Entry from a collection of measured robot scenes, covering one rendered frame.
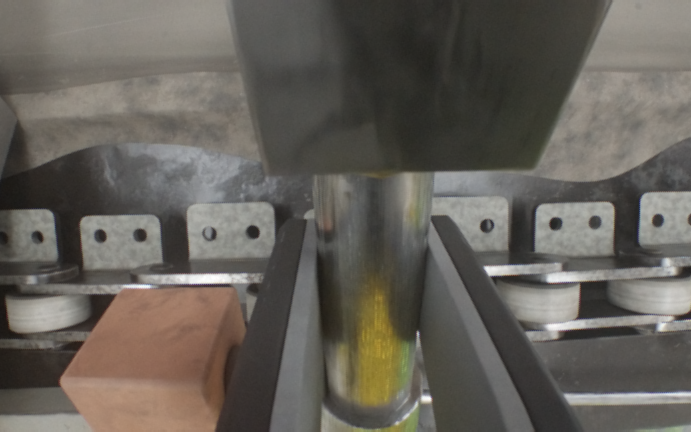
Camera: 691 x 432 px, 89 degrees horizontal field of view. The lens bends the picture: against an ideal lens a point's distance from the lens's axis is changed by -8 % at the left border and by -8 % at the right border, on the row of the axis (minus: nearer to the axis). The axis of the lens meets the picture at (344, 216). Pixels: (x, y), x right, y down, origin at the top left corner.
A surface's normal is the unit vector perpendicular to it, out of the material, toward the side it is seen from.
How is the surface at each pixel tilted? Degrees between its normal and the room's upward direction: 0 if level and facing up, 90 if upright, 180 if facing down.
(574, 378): 0
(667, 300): 15
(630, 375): 0
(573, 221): 1
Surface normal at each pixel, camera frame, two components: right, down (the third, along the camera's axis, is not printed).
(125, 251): 0.01, 0.10
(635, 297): -0.82, 0.07
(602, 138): 0.08, 0.39
